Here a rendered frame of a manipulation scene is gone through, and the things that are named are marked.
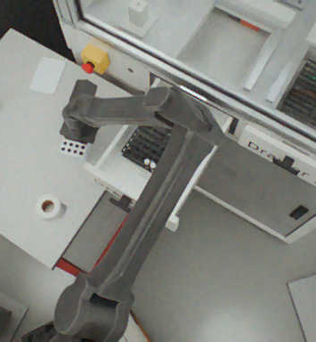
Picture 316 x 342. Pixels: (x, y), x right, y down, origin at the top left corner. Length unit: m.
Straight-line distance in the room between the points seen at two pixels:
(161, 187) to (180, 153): 0.06
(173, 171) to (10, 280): 1.53
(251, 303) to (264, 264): 0.17
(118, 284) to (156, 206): 0.14
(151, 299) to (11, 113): 1.03
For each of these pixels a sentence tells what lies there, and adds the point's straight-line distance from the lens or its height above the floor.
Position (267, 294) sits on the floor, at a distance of 2.10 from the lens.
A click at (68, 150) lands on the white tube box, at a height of 0.79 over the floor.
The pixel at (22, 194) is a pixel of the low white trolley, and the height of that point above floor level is 0.76.
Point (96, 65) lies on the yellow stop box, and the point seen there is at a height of 0.89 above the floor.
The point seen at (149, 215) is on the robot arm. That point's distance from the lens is 0.73.
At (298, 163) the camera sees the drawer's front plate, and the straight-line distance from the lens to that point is 1.27.
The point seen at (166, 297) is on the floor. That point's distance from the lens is 2.05.
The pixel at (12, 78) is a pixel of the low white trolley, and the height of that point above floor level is 0.76.
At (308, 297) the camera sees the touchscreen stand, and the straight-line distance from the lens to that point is 2.11.
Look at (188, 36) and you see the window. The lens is 1.09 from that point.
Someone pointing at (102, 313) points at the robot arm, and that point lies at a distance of 0.78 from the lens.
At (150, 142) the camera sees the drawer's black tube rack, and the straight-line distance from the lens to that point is 1.24.
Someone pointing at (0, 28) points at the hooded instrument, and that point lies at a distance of 1.83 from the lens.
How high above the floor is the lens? 2.05
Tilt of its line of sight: 66 degrees down
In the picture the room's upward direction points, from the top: 3 degrees counter-clockwise
